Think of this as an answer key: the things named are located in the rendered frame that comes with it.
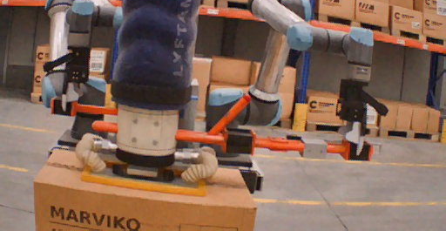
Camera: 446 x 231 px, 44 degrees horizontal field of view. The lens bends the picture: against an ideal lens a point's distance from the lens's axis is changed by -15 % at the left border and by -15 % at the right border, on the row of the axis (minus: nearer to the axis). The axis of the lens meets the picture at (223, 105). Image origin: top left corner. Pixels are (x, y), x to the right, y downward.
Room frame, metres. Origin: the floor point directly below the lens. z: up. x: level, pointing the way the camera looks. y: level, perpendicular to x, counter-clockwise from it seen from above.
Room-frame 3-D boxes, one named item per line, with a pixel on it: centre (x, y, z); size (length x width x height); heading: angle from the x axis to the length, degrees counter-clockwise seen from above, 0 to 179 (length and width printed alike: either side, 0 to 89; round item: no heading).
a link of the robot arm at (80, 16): (1.93, 0.49, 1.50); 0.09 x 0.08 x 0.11; 26
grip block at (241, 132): (1.71, -0.05, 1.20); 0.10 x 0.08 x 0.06; 5
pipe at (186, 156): (1.69, 0.20, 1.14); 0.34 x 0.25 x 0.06; 95
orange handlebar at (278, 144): (1.83, 0.01, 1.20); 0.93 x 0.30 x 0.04; 95
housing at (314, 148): (1.73, -0.27, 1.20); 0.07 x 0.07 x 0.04; 5
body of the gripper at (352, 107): (1.74, -0.37, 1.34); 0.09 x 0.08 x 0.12; 95
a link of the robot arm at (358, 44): (1.75, -0.37, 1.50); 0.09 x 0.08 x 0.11; 23
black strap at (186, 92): (1.69, 0.20, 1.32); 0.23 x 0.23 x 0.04
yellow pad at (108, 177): (1.59, 0.19, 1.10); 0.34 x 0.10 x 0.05; 95
